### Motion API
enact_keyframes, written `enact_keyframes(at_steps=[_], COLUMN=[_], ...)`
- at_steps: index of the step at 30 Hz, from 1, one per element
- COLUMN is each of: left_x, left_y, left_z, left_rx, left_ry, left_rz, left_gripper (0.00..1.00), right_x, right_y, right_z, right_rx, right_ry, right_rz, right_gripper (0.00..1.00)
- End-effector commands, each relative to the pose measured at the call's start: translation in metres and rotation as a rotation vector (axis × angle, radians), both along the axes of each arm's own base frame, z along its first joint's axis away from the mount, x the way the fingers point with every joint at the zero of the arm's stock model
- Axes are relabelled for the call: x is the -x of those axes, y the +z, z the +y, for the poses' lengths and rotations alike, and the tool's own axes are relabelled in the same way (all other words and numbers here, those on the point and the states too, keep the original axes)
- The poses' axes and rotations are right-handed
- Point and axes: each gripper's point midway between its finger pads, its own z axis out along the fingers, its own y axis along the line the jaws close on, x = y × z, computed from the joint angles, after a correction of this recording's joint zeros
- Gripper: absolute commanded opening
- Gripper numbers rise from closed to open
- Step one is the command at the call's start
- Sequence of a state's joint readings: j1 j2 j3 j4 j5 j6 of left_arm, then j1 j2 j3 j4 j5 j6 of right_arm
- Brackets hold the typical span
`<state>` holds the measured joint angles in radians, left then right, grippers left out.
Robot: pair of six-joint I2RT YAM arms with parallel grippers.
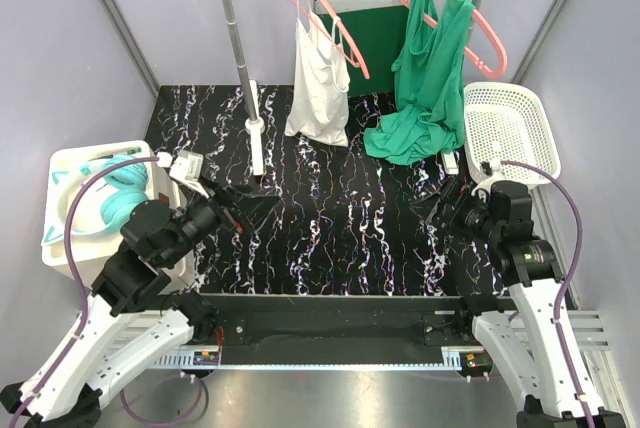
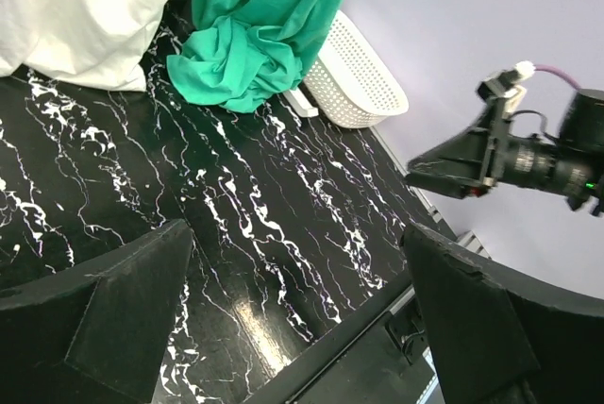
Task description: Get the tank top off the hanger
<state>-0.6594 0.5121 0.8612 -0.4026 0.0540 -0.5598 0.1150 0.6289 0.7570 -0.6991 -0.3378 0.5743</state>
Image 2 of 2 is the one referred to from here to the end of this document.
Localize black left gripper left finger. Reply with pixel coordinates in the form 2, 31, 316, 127
1, 220, 193, 403

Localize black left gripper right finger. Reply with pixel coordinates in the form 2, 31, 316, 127
403, 224, 603, 403

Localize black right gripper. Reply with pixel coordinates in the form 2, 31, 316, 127
405, 106, 603, 215

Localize green tank top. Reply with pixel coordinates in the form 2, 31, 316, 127
166, 0, 343, 113

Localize white tank top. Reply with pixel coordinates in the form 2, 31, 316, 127
1, 0, 168, 92

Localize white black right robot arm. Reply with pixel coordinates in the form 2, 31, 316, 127
405, 89, 603, 216

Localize white perforated plastic basket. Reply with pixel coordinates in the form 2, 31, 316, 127
303, 11, 409, 129

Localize white clothes rack foot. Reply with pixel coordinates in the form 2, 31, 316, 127
283, 88, 319, 118

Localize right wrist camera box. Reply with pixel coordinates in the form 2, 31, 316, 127
477, 60, 536, 119

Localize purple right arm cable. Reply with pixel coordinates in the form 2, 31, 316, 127
530, 63, 584, 93

